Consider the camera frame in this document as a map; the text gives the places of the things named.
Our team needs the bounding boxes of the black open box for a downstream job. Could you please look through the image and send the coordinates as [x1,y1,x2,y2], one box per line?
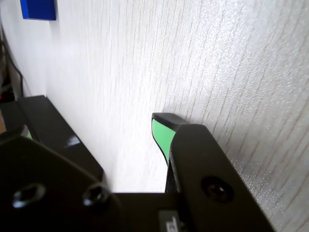
[18,95,105,182]

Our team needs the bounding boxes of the black power cable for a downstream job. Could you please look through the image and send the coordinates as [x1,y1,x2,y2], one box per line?
[0,29,25,99]

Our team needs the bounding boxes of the blue wooden cube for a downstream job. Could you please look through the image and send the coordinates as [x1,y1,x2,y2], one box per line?
[20,0,56,22]

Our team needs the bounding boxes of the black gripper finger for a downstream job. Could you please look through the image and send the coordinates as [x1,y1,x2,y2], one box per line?
[0,125,126,232]
[151,112,278,232]

